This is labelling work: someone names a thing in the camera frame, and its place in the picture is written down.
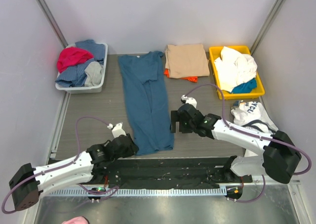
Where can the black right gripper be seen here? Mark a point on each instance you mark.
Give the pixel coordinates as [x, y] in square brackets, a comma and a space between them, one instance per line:
[179, 121]

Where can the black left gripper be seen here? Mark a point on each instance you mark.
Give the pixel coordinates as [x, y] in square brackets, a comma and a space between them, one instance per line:
[129, 147]

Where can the dark blue t-shirt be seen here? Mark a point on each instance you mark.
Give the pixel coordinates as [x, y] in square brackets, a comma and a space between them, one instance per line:
[146, 101]

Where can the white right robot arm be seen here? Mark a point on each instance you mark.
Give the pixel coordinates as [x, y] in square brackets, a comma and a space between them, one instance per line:
[274, 155]

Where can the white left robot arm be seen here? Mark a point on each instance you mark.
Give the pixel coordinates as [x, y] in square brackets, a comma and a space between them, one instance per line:
[30, 184]

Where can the folded orange t-shirt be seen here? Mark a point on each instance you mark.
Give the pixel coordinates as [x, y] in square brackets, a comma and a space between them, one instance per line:
[191, 79]

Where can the folded beige t-shirt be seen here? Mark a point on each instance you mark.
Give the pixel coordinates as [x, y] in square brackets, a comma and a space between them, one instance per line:
[186, 61]

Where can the grey plastic bin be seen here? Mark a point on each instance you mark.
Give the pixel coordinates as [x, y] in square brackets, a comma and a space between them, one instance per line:
[89, 89]

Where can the white t-shirt in tray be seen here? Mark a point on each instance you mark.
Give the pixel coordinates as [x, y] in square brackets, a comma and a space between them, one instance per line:
[234, 68]

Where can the white printed t-shirt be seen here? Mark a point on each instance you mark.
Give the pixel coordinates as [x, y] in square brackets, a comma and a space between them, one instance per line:
[253, 116]

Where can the teal garment in tray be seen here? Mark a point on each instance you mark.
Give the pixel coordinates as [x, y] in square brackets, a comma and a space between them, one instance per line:
[245, 87]

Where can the grey garment in bin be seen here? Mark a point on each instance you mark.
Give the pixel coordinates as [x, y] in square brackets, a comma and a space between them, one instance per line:
[93, 74]

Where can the blue checked shirt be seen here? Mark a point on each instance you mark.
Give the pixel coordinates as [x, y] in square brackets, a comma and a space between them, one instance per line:
[74, 76]

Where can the pink object at bottom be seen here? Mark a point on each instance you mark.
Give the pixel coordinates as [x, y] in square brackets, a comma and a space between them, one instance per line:
[77, 220]

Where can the pink red garment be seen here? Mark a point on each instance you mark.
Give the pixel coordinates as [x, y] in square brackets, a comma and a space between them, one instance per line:
[72, 56]

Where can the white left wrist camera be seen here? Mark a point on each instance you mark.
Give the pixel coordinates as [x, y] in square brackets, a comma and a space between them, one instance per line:
[117, 129]

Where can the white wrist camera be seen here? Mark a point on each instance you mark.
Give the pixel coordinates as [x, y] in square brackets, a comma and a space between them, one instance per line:
[188, 101]
[117, 129]

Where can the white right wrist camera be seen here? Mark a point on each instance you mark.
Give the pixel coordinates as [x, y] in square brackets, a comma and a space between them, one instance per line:
[188, 101]

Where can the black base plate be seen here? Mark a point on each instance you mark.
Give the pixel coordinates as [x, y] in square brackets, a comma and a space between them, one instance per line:
[168, 173]

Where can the slotted cable duct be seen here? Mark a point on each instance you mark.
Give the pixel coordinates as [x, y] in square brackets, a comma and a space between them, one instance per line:
[79, 192]

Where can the right aluminium frame post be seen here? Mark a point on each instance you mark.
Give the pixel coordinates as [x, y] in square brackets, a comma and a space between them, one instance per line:
[267, 24]

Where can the aluminium frame post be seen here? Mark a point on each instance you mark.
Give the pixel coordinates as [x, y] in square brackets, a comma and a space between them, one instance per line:
[267, 24]
[53, 23]

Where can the left aluminium frame post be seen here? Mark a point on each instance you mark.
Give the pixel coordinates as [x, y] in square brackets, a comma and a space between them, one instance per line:
[53, 23]

